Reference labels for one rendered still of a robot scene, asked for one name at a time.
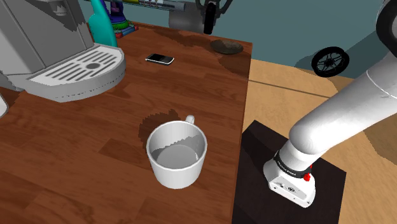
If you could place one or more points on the dark brown round dish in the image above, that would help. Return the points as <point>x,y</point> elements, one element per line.
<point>226,46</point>

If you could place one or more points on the bicycle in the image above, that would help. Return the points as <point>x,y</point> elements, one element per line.
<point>330,61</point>

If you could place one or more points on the black phone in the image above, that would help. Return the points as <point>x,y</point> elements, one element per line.
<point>159,58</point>

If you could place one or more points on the dark robot stand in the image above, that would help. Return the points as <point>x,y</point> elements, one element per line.
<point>257,198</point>

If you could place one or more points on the white object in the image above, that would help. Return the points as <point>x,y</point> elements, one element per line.
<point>2,107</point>

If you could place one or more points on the white mug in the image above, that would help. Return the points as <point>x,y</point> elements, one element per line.
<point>176,155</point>

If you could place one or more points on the colourful toy figure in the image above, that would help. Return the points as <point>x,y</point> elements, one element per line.
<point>122,23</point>

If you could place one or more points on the grey coffee machine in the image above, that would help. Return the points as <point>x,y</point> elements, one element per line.
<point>40,40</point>

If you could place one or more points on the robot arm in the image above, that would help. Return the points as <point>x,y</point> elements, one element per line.
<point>341,118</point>

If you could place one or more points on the teal spray bottle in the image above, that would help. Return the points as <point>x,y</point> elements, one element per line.
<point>102,26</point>

